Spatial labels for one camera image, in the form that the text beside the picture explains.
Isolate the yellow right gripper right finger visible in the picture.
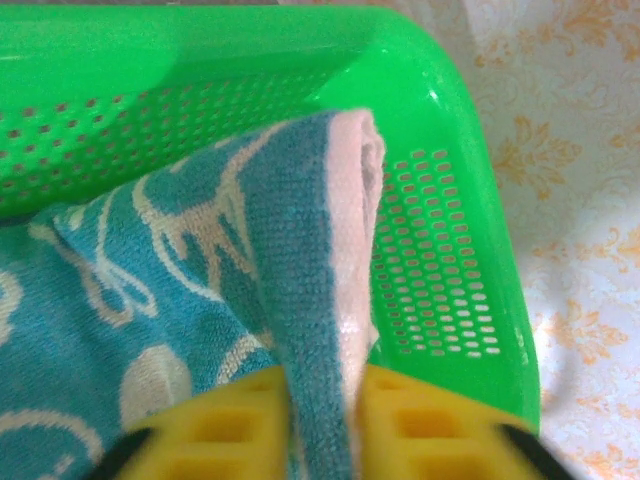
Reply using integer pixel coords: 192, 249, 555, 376
356, 363, 576, 480

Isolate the cream teal rabbit print towel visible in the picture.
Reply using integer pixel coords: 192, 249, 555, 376
0, 107, 387, 480

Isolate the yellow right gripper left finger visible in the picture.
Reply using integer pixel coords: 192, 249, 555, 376
99, 365, 297, 480

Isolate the green perforated plastic basket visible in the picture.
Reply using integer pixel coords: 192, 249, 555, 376
0, 4, 544, 436

